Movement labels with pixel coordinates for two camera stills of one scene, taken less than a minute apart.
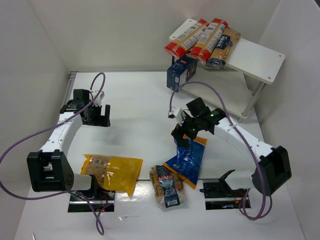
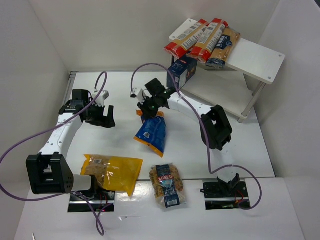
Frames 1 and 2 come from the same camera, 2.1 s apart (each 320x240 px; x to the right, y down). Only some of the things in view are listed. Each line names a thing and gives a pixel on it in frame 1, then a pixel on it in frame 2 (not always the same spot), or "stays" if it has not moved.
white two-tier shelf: x=252 y=65 stays
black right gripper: x=185 y=128 to x=148 y=109
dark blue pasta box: x=181 y=72 stays
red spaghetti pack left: x=180 y=47 stays
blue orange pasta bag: x=187 y=165 to x=152 y=133
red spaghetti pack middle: x=208 y=40 stays
